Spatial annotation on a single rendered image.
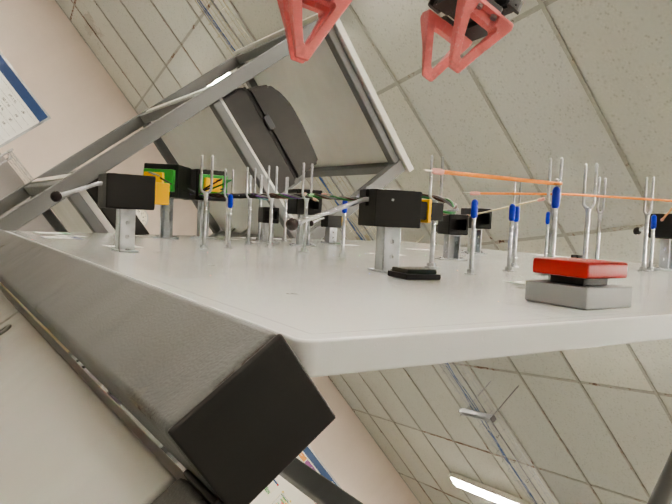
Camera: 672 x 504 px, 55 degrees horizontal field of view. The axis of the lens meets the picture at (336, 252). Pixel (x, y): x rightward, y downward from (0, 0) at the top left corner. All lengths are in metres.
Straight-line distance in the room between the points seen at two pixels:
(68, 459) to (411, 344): 0.22
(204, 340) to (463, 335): 0.14
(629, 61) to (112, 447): 2.98
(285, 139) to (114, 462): 1.46
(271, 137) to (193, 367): 1.48
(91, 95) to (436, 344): 8.20
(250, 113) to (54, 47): 6.95
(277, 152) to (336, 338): 1.47
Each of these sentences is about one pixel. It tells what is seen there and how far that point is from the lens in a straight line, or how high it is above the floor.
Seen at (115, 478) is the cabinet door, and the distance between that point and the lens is 0.37.
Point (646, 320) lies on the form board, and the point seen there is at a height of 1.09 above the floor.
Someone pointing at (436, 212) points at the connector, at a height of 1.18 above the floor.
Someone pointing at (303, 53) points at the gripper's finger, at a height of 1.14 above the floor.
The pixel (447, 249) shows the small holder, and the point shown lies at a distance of 1.02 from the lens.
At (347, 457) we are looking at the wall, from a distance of 9.45.
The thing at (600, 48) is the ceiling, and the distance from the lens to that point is 3.24.
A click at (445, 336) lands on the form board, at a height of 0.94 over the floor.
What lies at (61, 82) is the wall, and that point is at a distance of 8.48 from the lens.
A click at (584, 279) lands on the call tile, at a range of 0.51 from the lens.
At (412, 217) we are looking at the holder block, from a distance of 0.70.
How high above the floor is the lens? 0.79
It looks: 24 degrees up
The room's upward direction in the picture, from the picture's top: 50 degrees clockwise
